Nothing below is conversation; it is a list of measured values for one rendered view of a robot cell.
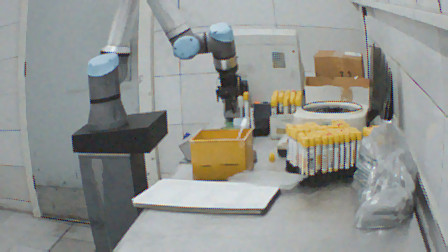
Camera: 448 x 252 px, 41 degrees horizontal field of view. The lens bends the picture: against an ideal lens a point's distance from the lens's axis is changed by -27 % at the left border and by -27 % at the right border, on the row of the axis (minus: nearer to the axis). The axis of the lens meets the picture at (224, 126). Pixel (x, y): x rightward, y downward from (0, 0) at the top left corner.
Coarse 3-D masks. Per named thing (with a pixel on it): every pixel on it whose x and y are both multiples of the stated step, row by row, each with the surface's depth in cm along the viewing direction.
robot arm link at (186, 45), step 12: (156, 0) 222; (168, 0) 223; (156, 12) 224; (168, 12) 223; (180, 12) 227; (168, 24) 224; (180, 24) 224; (168, 36) 226; (180, 36) 224; (192, 36) 226; (180, 48) 223; (192, 48) 223
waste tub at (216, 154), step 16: (192, 144) 189; (208, 144) 188; (224, 144) 188; (240, 144) 187; (192, 160) 190; (208, 160) 189; (224, 160) 188; (240, 160) 188; (192, 176) 190; (208, 176) 190; (224, 176) 189
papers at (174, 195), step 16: (144, 192) 175; (160, 192) 174; (176, 192) 174; (192, 192) 174; (208, 192) 174; (224, 192) 173; (240, 192) 172; (256, 192) 171; (272, 192) 170; (160, 208) 165; (176, 208) 164; (192, 208) 163; (208, 208) 162; (224, 208) 161; (240, 208) 160; (256, 208) 159
